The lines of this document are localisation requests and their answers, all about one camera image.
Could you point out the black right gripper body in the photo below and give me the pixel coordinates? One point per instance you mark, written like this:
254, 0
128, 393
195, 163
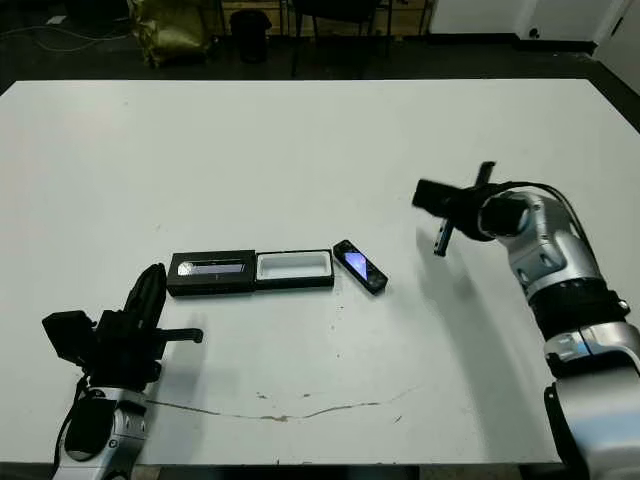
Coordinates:
465, 210

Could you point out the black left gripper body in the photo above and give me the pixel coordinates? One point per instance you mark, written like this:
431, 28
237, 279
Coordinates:
125, 355

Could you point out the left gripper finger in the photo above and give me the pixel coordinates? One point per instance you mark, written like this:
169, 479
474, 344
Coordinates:
158, 300
141, 300

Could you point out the black box lid with picture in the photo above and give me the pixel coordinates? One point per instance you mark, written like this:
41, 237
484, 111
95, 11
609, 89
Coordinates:
210, 289

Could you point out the black bar-shaped camera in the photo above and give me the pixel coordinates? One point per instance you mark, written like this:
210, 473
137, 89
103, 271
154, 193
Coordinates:
360, 267

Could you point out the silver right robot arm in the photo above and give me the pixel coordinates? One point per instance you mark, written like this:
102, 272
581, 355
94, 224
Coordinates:
555, 250

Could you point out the black box base white liner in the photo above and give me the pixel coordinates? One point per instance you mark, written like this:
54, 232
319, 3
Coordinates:
295, 282

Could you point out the black chair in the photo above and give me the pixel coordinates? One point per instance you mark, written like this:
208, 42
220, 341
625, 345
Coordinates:
340, 10

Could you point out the crumpled plastic bag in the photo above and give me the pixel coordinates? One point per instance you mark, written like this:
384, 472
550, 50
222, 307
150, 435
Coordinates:
170, 30

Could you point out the black waste bin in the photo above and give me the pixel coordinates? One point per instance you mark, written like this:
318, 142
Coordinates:
250, 37

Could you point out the white paper sheet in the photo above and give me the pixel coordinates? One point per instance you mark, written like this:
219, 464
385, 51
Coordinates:
56, 20

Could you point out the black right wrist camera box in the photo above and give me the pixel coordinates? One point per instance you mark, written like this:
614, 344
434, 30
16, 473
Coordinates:
432, 195

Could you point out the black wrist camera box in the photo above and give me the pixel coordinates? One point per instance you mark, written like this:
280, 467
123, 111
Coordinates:
432, 195
67, 335

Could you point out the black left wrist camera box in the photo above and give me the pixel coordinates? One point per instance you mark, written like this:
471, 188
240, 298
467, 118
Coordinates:
67, 335

